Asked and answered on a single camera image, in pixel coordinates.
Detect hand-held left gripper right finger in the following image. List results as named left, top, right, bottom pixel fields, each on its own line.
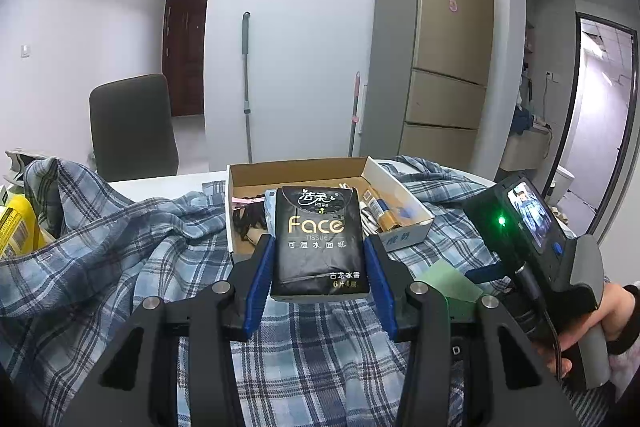
left=363, top=235, right=576, bottom=427

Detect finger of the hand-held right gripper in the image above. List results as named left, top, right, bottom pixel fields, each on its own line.
left=464, top=259, right=509, bottom=286

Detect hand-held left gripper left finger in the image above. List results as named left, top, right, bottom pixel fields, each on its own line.
left=60, top=234, right=277, bottom=427

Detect black tissue pack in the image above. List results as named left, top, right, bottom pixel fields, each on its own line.
left=270, top=186, right=372, bottom=304

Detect white cardboard box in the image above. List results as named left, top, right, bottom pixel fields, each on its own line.
left=225, top=156, right=435, bottom=268

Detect person's right forearm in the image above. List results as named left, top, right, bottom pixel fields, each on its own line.
left=606, top=282, right=640, bottom=358

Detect person's right hand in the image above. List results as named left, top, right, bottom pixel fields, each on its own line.
left=532, top=283, right=632, bottom=379

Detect light green card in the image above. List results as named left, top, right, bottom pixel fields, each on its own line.
left=415, top=261, right=484, bottom=303

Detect black hair bands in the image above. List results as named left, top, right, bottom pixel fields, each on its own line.
left=234, top=201, right=269, bottom=241

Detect beige low cabinet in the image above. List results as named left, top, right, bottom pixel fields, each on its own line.
left=500, top=122, right=554, bottom=172

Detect blue plaid shirt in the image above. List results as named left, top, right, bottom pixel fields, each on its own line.
left=0, top=154, right=608, bottom=427

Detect gold refrigerator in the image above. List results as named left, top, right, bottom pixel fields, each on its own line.
left=360, top=0, right=496, bottom=175

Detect dark grey chair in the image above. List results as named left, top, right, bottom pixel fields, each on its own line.
left=89, top=73, right=180, bottom=182

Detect dark brown door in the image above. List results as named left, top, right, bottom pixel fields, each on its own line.
left=161, top=0, right=210, bottom=118

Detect yellow packet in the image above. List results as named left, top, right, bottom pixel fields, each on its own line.
left=0, top=193, right=45, bottom=260

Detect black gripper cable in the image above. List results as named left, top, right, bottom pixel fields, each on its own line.
left=515, top=263, right=565, bottom=379

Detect dark bathroom door frame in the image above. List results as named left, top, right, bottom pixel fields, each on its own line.
left=544, top=12, right=640, bottom=249

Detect pink-handled mop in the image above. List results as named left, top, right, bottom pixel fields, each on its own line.
left=347, top=71, right=364, bottom=158

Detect grey mop handle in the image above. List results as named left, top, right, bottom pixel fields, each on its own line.
left=241, top=12, right=255, bottom=164

